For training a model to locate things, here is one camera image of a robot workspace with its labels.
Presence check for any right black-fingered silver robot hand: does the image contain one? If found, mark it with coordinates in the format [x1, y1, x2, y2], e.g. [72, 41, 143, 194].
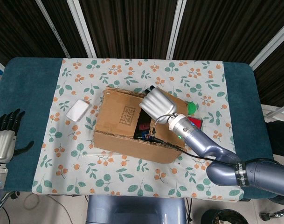
[139, 85, 177, 124]

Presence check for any left black-fingered silver robot hand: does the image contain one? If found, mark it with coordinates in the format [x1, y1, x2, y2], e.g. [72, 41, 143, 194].
[0, 108, 35, 164]

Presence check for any cardboard box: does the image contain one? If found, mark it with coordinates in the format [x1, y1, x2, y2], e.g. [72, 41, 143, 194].
[92, 85, 191, 165]

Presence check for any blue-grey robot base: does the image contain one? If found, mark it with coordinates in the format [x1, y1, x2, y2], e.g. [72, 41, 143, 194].
[85, 195, 188, 224]

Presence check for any cola bottle with blue label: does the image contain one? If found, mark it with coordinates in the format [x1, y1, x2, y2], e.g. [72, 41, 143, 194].
[135, 131, 155, 141]

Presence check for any green ball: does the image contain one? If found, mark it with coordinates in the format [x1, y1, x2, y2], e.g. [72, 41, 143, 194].
[187, 102, 198, 115]

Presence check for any red stamp pad case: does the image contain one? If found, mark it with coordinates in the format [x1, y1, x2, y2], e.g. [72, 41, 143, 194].
[187, 116, 203, 130]

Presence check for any teal table cover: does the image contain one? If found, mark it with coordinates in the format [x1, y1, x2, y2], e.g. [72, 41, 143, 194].
[0, 57, 277, 199]

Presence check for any small white rounded case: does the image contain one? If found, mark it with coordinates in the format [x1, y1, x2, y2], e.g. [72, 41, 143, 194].
[66, 99, 90, 122]

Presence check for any floral leaf-print tablecloth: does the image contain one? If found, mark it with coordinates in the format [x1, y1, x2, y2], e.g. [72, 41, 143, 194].
[31, 58, 245, 201]

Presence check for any black round bin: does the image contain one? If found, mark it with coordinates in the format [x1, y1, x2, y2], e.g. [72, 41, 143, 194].
[201, 209, 247, 224]

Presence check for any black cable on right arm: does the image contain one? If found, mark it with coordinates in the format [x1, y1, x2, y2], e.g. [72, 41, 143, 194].
[152, 114, 284, 168]

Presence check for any wide white partition post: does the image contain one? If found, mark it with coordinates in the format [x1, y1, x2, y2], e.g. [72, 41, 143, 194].
[67, 0, 97, 58]

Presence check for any white metal rack frame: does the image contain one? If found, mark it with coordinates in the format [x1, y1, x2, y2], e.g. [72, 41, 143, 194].
[260, 104, 284, 123]

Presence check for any white slanted partition post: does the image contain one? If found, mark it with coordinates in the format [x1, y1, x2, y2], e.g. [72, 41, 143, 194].
[249, 23, 284, 70]

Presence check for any thin grey partition post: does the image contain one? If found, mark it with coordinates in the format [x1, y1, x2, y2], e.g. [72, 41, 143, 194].
[35, 0, 70, 59]

